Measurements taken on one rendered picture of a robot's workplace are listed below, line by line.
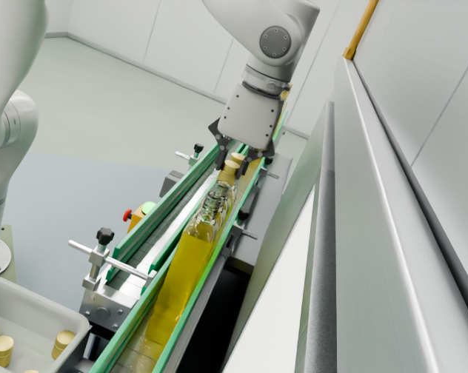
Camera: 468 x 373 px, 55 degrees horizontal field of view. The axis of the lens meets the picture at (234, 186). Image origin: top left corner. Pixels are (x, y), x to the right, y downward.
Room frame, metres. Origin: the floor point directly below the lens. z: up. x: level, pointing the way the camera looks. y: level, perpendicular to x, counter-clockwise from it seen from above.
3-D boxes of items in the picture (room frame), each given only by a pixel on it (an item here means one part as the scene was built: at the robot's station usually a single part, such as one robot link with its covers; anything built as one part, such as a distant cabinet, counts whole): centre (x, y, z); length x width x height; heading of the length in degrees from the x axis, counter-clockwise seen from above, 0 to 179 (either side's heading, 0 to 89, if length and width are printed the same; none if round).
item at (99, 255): (0.66, 0.15, 1.12); 0.17 x 0.03 x 0.12; 87
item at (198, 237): (0.69, 0.02, 1.16); 0.06 x 0.06 x 0.21; 88
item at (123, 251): (1.57, 0.11, 1.09); 1.75 x 0.01 x 0.08; 177
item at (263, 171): (1.41, -0.09, 1.11); 0.07 x 0.04 x 0.13; 87
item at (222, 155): (0.81, 0.05, 1.35); 0.03 x 0.03 x 0.07; 87
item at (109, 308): (0.66, 0.14, 1.02); 0.09 x 0.04 x 0.07; 87
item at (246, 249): (1.43, -0.12, 1.01); 0.95 x 0.09 x 0.11; 177
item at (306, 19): (0.81, 0.02, 1.58); 0.09 x 0.08 x 0.13; 178
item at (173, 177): (1.38, 0.18, 0.96); 0.08 x 0.08 x 0.08; 87
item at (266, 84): (0.81, 0.02, 1.50); 0.09 x 0.08 x 0.03; 87
